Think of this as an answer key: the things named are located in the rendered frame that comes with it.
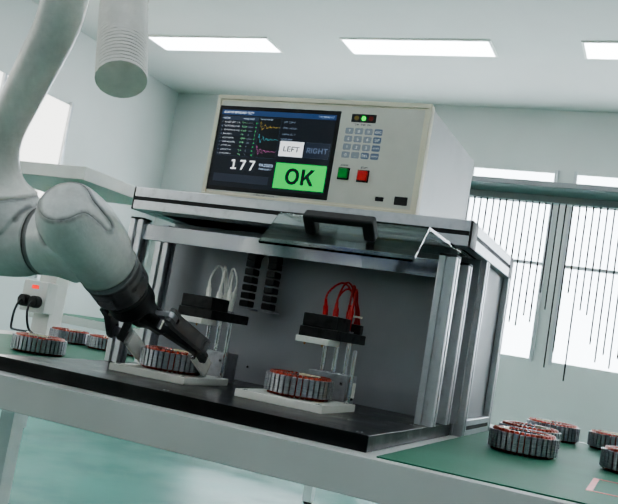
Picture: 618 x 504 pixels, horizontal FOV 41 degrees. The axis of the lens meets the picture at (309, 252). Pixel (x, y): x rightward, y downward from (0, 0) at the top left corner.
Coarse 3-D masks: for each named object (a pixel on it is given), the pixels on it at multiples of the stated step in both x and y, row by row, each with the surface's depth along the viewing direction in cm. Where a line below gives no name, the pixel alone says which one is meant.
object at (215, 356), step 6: (210, 354) 154; (216, 354) 154; (222, 354) 153; (228, 354) 154; (234, 354) 156; (210, 360) 154; (216, 360) 153; (228, 360) 154; (234, 360) 156; (210, 366) 154; (216, 366) 153; (228, 366) 154; (234, 366) 156; (210, 372) 154; (216, 372) 153; (228, 372) 154; (234, 372) 157; (228, 378) 155
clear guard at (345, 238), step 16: (272, 224) 126; (288, 224) 125; (320, 224) 124; (384, 224) 121; (400, 224) 121; (272, 240) 122; (288, 240) 122; (304, 240) 121; (320, 240) 120; (336, 240) 120; (352, 240) 119; (384, 240) 118; (400, 240) 117; (416, 240) 117; (432, 240) 129; (368, 256) 116; (384, 256) 115; (400, 256) 114; (464, 256) 142
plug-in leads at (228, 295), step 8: (224, 272) 157; (232, 272) 158; (224, 280) 161; (232, 280) 156; (208, 288) 157; (224, 288) 161; (216, 296) 156; (224, 296) 160; (232, 296) 157; (232, 304) 157
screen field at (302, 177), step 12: (276, 168) 156; (288, 168) 155; (300, 168) 154; (312, 168) 153; (324, 168) 152; (276, 180) 156; (288, 180) 155; (300, 180) 154; (312, 180) 153; (324, 180) 152
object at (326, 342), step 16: (304, 320) 140; (320, 320) 139; (336, 320) 138; (304, 336) 137; (320, 336) 138; (336, 336) 137; (352, 336) 144; (336, 352) 147; (320, 368) 148; (336, 368) 147
